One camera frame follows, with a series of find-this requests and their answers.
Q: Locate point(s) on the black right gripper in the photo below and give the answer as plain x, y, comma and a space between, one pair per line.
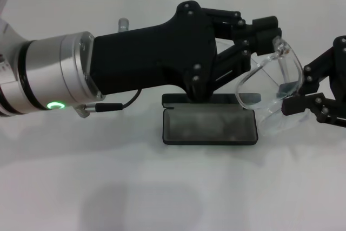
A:
341, 66

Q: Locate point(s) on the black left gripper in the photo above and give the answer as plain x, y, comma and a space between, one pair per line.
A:
151, 55

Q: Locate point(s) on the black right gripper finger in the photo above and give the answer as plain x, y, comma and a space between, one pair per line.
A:
265, 23

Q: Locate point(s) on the clear plastic glasses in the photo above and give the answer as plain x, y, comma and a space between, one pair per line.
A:
282, 48

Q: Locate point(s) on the black glasses case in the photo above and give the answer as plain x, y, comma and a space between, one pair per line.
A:
211, 125

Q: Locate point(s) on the silver connector stub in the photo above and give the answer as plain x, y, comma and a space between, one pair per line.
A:
123, 24

